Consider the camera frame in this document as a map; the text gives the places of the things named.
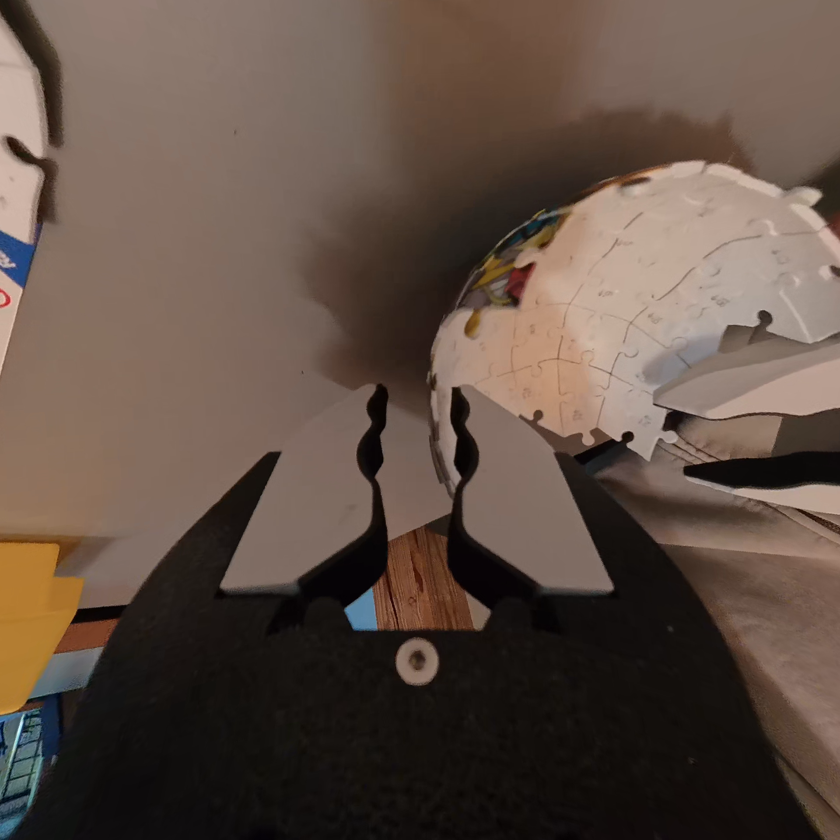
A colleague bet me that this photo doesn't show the colourful printed box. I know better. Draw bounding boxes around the colourful printed box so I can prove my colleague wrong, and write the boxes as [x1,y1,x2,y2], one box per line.
[0,694,63,824]

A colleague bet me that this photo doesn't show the white puzzle piece blue label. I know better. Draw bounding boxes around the white puzzle piece blue label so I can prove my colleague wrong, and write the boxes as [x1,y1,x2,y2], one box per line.
[0,13,50,388]

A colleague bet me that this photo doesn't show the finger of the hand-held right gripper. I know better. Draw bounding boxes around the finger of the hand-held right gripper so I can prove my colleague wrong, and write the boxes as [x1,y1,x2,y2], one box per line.
[682,449,840,516]
[653,322,840,421]

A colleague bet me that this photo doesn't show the partly built puzzle ball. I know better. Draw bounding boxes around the partly built puzzle ball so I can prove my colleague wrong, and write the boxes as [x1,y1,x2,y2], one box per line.
[427,159,840,503]

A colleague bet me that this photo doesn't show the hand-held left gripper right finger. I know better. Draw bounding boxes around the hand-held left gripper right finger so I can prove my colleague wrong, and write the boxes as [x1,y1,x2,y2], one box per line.
[448,384,616,624]

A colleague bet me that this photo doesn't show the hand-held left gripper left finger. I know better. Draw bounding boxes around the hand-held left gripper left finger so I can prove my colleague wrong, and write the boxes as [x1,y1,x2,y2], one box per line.
[218,382,389,624]

